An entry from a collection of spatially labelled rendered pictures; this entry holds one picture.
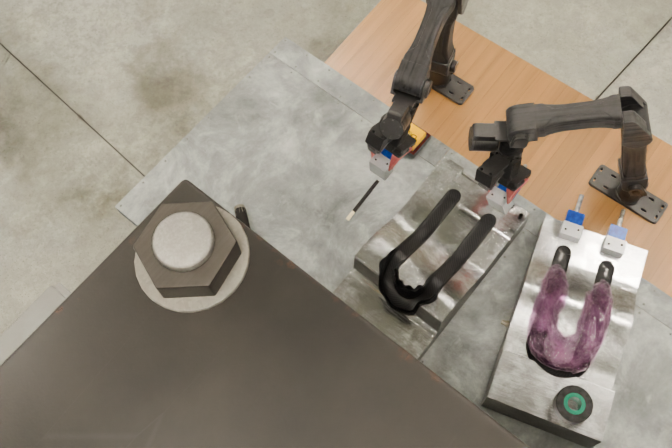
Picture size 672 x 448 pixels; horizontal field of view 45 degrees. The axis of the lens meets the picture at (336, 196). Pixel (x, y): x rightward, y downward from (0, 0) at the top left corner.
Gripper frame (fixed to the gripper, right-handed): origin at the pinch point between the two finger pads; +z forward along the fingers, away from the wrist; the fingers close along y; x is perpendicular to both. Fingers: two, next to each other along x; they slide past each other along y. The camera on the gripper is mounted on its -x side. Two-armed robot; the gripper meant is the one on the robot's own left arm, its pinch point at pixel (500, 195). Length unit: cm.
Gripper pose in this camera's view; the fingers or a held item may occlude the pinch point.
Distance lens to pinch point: 201.9
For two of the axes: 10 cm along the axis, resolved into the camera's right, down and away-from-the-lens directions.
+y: 7.3, 4.8, -4.8
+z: -0.2, 7.2, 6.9
